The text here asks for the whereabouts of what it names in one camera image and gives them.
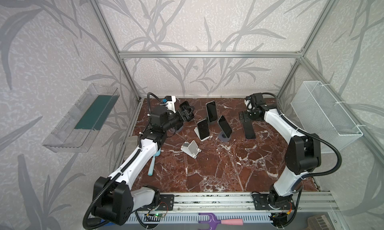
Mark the white phone stand front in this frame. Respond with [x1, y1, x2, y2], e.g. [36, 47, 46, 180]
[181, 141, 202, 159]

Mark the white phone stand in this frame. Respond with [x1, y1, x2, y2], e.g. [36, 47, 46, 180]
[193, 126, 213, 143]
[181, 141, 202, 159]

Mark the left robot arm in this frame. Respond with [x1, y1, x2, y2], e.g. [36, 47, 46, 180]
[83, 101, 195, 230]

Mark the purple pink fork tool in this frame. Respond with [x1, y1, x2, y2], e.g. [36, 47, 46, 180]
[198, 213, 244, 230]

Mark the black phone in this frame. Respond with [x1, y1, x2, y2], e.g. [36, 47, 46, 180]
[206, 101, 218, 123]
[180, 100, 193, 111]
[197, 119, 210, 141]
[243, 118, 256, 140]
[218, 116, 233, 136]

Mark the purple round phone stand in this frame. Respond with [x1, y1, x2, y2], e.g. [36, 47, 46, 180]
[218, 131, 232, 143]

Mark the clear plastic wall tray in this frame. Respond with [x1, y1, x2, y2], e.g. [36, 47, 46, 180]
[43, 83, 120, 153]

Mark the white wire mesh basket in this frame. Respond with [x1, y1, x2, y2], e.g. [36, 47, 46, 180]
[291, 81, 363, 151]

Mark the black phone on white stand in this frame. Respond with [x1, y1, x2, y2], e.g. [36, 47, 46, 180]
[197, 119, 210, 141]

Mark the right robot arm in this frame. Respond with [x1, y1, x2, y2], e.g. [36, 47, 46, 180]
[239, 92, 342, 210]

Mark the aluminium mounting rail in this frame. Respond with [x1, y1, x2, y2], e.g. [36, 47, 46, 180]
[156, 192, 340, 214]

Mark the white phone stand centre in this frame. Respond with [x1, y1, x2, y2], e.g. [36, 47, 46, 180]
[193, 126, 213, 143]

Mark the grey stand far left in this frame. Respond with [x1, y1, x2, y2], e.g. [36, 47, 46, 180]
[175, 125, 184, 133]

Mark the teal silicone spatula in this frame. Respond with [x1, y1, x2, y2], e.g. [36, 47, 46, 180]
[148, 150, 161, 176]

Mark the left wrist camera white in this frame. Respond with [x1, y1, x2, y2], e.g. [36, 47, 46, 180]
[162, 95, 176, 113]

